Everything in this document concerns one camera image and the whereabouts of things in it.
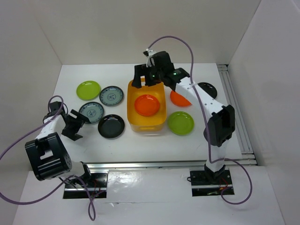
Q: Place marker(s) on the yellow plastic bin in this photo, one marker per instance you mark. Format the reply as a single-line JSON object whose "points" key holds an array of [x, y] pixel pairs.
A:
{"points": [[140, 123]]}

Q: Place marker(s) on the green plate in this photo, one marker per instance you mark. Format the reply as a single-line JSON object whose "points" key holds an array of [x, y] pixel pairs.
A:
{"points": [[88, 90], [180, 123]]}

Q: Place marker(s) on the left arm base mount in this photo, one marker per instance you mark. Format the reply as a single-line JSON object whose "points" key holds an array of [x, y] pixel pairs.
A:
{"points": [[81, 183]]}

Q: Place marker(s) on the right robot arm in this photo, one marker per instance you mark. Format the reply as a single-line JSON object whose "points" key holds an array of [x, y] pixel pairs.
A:
{"points": [[219, 119]]}

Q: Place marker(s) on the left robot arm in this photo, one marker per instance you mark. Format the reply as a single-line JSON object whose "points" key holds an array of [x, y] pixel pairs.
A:
{"points": [[47, 154]]}

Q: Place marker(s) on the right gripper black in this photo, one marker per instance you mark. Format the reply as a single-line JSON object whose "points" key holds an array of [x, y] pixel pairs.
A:
{"points": [[141, 70]]}

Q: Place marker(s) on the orange plate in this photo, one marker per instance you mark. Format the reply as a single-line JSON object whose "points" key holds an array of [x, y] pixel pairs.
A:
{"points": [[179, 100], [147, 105]]}

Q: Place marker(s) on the black plate right side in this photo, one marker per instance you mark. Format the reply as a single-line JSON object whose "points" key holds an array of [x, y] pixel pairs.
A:
{"points": [[209, 89]]}

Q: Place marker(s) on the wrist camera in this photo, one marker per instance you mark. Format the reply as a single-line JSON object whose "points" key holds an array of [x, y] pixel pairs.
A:
{"points": [[149, 53], [54, 106]]}

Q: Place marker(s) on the black plate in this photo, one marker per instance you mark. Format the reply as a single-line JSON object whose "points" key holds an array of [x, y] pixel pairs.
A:
{"points": [[111, 126], [209, 89]]}

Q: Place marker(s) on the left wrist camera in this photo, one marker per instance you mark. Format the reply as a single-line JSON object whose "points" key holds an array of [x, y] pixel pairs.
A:
{"points": [[54, 106]]}

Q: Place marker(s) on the aluminium front rail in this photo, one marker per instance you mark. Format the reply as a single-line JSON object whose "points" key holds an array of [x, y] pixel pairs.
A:
{"points": [[147, 165]]}

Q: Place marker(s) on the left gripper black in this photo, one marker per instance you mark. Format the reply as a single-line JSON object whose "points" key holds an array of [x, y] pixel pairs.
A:
{"points": [[79, 120]]}

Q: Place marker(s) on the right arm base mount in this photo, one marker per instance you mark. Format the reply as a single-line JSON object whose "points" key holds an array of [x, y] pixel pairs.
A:
{"points": [[202, 185]]}

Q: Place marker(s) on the aluminium side rail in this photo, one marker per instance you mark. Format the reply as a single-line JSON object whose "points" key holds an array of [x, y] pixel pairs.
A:
{"points": [[248, 156]]}

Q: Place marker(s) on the blue patterned plate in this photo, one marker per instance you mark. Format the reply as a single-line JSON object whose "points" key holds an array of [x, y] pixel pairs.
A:
{"points": [[111, 96], [94, 111]]}

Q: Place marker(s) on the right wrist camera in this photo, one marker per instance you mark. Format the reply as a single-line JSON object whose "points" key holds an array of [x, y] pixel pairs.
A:
{"points": [[149, 53]]}

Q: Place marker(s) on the black plate left side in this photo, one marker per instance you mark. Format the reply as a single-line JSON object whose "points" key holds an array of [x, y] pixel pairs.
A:
{"points": [[111, 126]]}

